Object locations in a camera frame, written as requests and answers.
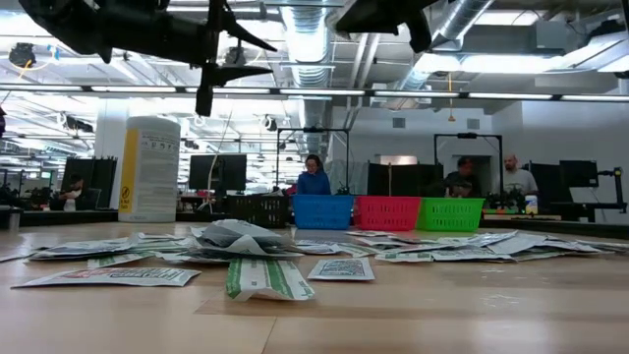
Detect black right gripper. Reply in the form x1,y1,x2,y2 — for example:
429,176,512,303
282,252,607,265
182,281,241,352
335,0,441,55

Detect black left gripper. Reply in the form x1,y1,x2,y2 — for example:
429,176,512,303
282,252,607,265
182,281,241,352
96,0,278,117

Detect long ceiling light strip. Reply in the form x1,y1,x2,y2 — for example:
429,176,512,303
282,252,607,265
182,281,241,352
375,89,461,99
0,84,85,93
559,93,629,103
466,91,557,101

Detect white wipes canister yellow label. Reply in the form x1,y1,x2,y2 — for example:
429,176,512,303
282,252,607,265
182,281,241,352
117,115,182,223

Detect person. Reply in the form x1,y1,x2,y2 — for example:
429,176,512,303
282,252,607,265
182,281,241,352
441,155,486,199
48,172,99,212
501,153,541,197
296,153,332,197

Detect grey fabric cover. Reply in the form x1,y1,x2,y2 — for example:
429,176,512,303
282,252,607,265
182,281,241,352
323,159,369,196

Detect black slotted plastic basket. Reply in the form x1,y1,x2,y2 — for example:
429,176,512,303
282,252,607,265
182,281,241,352
224,194,292,229

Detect black partition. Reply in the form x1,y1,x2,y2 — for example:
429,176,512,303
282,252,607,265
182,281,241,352
367,161,445,198

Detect blue slotted plastic basket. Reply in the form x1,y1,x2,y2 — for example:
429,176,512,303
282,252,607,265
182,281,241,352
292,194,356,231

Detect white packet black print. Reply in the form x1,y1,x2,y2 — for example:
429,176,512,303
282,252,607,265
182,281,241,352
190,218,296,252

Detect black standing panels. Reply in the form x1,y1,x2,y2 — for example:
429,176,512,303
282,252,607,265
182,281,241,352
61,156,119,210

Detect red slotted plastic basket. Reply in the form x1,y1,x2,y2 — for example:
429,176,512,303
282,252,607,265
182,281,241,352
353,195,423,232

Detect green slotted plastic basket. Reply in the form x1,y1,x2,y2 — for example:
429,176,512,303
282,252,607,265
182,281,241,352
416,196,486,233

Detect black ceiling device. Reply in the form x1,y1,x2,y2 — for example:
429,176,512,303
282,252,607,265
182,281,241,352
8,42,38,69

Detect wooden board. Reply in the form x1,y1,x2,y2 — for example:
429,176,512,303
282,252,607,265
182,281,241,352
483,211,563,222

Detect white packet navy print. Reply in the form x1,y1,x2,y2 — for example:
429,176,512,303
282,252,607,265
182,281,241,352
29,234,143,261

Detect white packet red print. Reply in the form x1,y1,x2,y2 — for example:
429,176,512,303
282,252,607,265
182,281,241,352
12,266,201,289

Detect long plain white packet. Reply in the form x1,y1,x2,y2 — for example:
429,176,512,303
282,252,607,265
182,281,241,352
486,232,549,256

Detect grey cup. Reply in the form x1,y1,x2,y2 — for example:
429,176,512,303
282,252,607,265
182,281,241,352
5,206,25,231

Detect black rig frame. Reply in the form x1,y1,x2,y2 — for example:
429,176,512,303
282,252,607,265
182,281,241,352
276,126,351,197
433,131,505,198

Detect yellow hanging cord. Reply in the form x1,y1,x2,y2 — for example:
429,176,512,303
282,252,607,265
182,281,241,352
445,73,457,123

